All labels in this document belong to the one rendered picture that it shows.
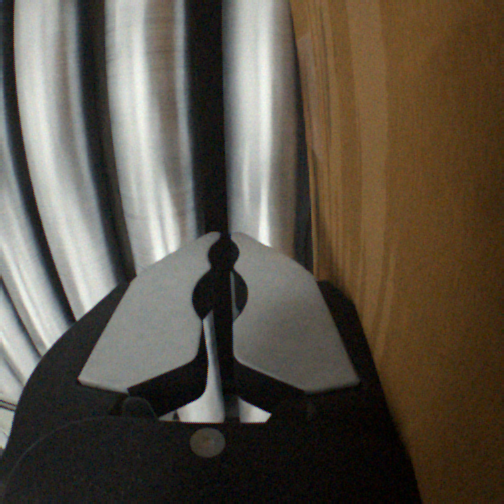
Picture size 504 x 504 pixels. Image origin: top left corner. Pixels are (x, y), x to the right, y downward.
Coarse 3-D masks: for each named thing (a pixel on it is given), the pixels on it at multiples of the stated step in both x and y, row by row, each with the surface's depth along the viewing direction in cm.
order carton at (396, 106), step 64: (320, 0) 7; (384, 0) 3; (448, 0) 2; (320, 64) 8; (384, 64) 4; (448, 64) 2; (320, 128) 11; (384, 128) 5; (448, 128) 3; (320, 192) 13; (384, 192) 5; (448, 192) 3; (320, 256) 15; (384, 256) 6; (448, 256) 3; (384, 320) 6; (448, 320) 3; (384, 384) 6; (448, 384) 3; (448, 448) 3
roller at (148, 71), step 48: (144, 0) 11; (192, 0) 13; (144, 48) 13; (192, 48) 15; (144, 96) 14; (192, 96) 16; (144, 144) 15; (192, 144) 17; (144, 192) 17; (192, 192) 18; (144, 240) 18; (192, 240) 19
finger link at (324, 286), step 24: (336, 288) 9; (336, 312) 8; (360, 336) 7; (360, 360) 7; (360, 384) 6; (312, 408) 6; (336, 408) 6; (360, 408) 6; (384, 408) 6; (384, 432) 5
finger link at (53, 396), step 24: (120, 288) 9; (96, 312) 8; (72, 336) 7; (96, 336) 7; (48, 360) 6; (72, 360) 7; (48, 384) 6; (72, 384) 6; (24, 408) 5; (48, 408) 5; (72, 408) 5; (96, 408) 6; (120, 408) 6; (24, 432) 5; (48, 432) 5; (0, 456) 4; (0, 480) 3
